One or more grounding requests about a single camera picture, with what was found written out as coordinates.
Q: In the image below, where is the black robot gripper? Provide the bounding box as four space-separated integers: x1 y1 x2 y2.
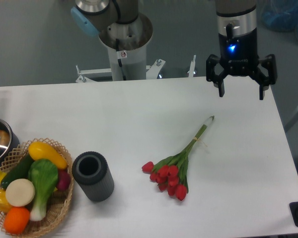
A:
206 21 278 100

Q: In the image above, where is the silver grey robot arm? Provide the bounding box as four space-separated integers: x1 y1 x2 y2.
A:
71 0 278 100

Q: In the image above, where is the blue plastic bag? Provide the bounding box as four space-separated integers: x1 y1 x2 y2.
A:
259 0 298 40

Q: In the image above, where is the red tulip bouquet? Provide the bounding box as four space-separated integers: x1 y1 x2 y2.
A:
142 116 215 201

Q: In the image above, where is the dark grey ribbed vase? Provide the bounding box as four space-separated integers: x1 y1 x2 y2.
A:
72 151 115 202

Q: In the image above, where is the red radish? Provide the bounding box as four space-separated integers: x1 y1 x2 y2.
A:
56 170 71 191

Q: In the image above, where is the yellow squash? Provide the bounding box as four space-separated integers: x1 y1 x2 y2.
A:
28 141 68 170

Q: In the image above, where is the green bok choy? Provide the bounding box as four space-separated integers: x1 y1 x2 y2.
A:
28 159 58 222

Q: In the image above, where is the woven wicker basket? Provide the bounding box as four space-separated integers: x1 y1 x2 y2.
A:
0 138 74 238

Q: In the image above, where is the dark green cucumber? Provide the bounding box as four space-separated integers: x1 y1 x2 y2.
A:
0 154 34 189

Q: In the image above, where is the cream round bun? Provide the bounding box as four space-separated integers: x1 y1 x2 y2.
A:
5 178 35 207

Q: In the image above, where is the orange fruit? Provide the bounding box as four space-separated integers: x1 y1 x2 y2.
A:
3 207 30 235

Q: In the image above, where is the yellow bell pepper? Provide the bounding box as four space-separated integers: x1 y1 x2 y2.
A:
0 189 13 213

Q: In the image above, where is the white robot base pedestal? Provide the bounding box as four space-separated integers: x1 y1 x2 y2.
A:
75 12 197 83

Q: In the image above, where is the black cable on pedestal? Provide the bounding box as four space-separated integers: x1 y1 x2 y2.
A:
115 38 127 81

